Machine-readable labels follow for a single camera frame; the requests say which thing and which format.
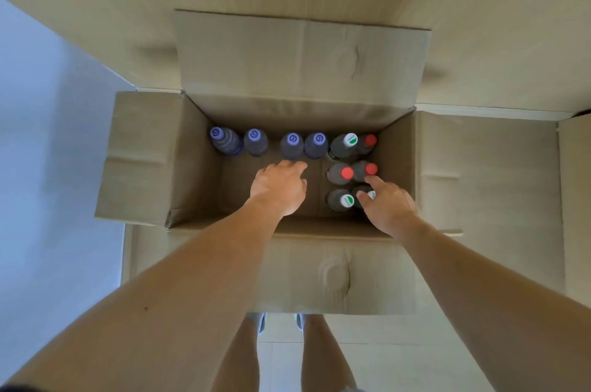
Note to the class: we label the person's right hand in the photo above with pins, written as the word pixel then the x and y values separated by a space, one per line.
pixel 392 211

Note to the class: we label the person's left hand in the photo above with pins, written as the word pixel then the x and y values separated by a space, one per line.
pixel 279 191

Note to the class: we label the group of bottles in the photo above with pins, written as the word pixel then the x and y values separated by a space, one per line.
pixel 291 144

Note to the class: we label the brown cardboard box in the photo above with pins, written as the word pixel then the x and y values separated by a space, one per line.
pixel 300 64

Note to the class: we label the person's right forearm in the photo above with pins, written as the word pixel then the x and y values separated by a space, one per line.
pixel 498 304

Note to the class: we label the person's left forearm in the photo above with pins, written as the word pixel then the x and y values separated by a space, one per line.
pixel 161 304

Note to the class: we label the person's right leg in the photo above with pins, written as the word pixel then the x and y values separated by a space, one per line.
pixel 323 359

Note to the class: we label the person's leg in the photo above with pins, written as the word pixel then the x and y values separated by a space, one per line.
pixel 240 359
pixel 323 359

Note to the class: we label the person's left leg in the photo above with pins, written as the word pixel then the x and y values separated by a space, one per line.
pixel 240 359

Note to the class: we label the white sneaker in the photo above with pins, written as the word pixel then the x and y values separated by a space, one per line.
pixel 299 321
pixel 262 322

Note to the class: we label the black t-shirt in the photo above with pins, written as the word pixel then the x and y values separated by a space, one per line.
pixel 18 388

